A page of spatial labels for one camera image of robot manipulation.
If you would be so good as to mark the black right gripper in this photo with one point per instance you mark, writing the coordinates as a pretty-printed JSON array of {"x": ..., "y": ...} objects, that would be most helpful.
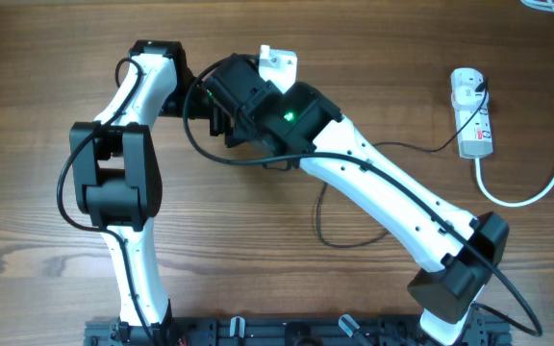
[{"x": 243, "y": 132}]

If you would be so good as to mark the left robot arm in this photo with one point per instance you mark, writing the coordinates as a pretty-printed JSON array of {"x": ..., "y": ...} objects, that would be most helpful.
[{"x": 118, "y": 183}]

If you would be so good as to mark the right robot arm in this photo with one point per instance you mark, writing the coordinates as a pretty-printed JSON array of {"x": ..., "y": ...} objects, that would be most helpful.
[{"x": 455, "y": 250}]

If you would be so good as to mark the white USB charger adapter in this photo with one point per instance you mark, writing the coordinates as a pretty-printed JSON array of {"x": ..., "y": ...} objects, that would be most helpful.
[{"x": 466, "y": 97}]

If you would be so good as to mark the white power strip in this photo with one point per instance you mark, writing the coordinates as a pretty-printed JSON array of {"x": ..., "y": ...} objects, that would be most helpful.
[{"x": 473, "y": 126}]

